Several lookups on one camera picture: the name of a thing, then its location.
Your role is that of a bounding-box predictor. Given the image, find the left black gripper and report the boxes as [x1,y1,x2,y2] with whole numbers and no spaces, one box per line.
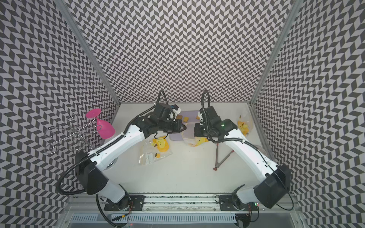
[158,119,187,134]

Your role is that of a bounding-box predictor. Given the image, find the lavender plastic tray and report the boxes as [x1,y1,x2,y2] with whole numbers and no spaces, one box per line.
[169,110,200,141]

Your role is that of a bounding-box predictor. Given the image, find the duck print resealable bag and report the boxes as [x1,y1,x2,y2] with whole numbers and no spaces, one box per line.
[237,109,254,136]

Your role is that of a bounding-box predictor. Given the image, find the red metal tongs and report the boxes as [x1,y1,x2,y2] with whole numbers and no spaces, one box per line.
[212,142,234,171]

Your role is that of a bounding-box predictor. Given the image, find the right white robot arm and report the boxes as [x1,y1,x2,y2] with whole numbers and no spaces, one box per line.
[194,106,291,209]

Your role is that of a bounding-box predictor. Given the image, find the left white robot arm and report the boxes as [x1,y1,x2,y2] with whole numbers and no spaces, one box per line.
[56,103,186,210]

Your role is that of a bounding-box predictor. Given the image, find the pink plastic wine glass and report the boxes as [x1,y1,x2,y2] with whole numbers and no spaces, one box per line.
[86,108,116,139]

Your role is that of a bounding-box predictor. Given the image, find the chrome wire glass rack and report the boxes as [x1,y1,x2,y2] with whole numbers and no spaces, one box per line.
[43,114,102,155]

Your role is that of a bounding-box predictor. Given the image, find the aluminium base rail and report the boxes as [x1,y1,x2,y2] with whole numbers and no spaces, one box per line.
[56,193,308,228]

